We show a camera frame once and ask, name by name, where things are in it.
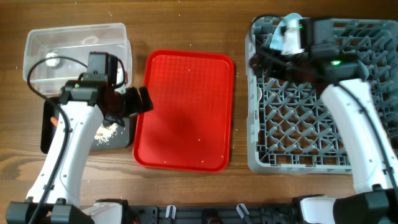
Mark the black tray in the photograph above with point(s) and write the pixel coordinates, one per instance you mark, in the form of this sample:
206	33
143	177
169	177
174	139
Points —
121	140

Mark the clear plastic storage box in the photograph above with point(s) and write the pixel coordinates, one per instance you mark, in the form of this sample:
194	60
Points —
74	42

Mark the orange carrot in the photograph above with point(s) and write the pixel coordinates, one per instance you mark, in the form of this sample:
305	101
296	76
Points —
54	121

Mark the crumpled white paper ball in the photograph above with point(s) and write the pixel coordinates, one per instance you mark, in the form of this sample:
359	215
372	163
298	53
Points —
52	59

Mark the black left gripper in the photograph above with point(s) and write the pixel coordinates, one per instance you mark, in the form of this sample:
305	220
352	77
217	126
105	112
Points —
134	101

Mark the light blue plate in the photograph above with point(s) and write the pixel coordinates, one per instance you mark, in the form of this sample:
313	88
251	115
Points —
287	38

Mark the grey dishwasher rack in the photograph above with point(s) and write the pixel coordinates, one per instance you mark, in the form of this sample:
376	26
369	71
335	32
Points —
292	131

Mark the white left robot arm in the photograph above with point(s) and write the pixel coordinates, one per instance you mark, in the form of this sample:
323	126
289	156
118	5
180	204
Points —
55	195

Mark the red snack wrapper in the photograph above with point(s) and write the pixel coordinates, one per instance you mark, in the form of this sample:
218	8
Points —
120	75

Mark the white plastic spoon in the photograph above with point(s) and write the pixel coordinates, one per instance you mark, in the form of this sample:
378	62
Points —
258	95

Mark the red plastic tray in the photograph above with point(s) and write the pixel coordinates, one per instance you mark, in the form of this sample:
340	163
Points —
189	127

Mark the white rice pile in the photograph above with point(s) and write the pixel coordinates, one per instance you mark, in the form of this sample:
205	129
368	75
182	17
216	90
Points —
105	134

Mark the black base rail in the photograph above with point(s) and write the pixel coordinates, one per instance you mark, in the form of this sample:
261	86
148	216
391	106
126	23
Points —
217	213

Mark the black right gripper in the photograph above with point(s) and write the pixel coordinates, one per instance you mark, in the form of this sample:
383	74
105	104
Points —
261	62

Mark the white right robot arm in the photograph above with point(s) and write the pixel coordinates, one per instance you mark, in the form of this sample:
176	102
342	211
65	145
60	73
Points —
372	158

